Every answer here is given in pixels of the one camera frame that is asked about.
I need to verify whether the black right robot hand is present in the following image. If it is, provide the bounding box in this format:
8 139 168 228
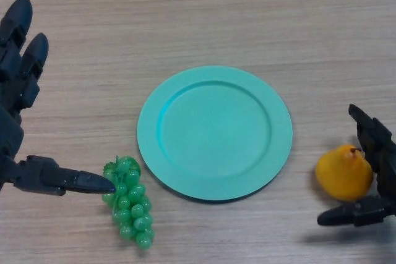
317 104 396 228

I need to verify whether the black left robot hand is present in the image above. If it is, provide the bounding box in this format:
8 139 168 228
0 0 117 197

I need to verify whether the yellow pear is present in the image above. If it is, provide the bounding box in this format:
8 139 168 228
315 144 374 202

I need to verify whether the round teal plate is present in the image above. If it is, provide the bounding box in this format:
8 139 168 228
137 65 294 205

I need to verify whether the green grape bunch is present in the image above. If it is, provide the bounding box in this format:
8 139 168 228
101 155 155 252

